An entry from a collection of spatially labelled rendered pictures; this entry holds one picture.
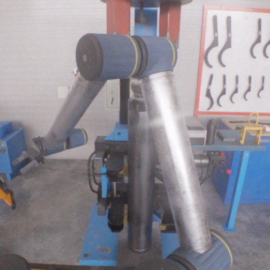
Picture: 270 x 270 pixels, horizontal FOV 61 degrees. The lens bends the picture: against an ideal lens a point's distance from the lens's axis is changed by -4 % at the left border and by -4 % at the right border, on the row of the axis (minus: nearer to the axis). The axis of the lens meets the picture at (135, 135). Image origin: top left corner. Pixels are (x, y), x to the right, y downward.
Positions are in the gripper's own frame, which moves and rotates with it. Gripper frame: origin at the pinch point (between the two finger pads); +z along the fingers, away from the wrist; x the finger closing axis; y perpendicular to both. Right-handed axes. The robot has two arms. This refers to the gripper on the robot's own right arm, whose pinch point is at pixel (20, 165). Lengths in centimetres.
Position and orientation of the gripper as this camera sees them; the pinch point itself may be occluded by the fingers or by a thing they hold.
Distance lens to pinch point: 153.6
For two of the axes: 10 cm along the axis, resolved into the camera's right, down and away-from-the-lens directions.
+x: -7.0, -2.6, 6.6
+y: 2.4, 7.9, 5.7
